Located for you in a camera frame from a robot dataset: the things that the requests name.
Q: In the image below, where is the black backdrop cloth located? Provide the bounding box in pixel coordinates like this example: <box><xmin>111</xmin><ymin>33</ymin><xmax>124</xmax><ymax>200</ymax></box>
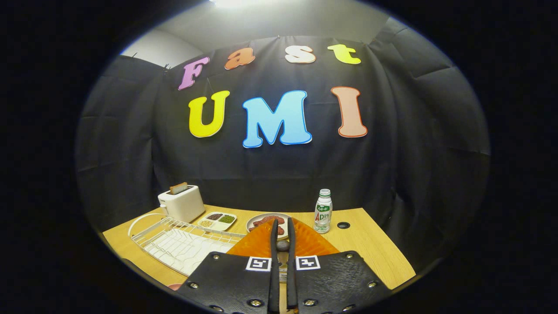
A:
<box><xmin>74</xmin><ymin>17</ymin><xmax>491</xmax><ymax>280</ymax></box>

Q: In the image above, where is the beige plate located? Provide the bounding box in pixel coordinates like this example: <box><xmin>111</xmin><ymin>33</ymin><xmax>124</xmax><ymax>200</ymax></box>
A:
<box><xmin>246</xmin><ymin>212</ymin><xmax>292</xmax><ymax>240</ymax></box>

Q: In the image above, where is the white drink bottle green label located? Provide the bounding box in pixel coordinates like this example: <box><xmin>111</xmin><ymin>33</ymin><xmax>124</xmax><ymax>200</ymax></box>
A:
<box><xmin>313</xmin><ymin>189</ymin><xmax>333</xmax><ymax>234</ymax></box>

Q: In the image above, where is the white divided condiment dish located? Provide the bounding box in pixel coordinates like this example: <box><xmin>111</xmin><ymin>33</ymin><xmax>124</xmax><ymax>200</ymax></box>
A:
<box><xmin>197</xmin><ymin>212</ymin><xmax>238</xmax><ymax>232</ymax></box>

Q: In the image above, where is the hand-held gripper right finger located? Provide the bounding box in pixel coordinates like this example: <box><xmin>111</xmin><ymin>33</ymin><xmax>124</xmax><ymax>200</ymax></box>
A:
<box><xmin>286</xmin><ymin>217</ymin><xmax>393</xmax><ymax>314</ymax></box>

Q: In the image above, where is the white toaster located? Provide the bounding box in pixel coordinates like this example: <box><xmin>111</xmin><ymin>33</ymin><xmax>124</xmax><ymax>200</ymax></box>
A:
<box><xmin>158</xmin><ymin>185</ymin><xmax>206</xmax><ymax>223</ymax></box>

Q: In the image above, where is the white wire dish rack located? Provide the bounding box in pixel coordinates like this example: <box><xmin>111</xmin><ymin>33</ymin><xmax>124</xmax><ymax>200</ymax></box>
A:
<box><xmin>128</xmin><ymin>213</ymin><xmax>247</xmax><ymax>277</ymax></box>

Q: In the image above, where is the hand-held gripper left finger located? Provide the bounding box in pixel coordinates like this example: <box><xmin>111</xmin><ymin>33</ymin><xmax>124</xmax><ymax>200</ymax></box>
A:
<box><xmin>174</xmin><ymin>219</ymin><xmax>279</xmax><ymax>314</ymax></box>

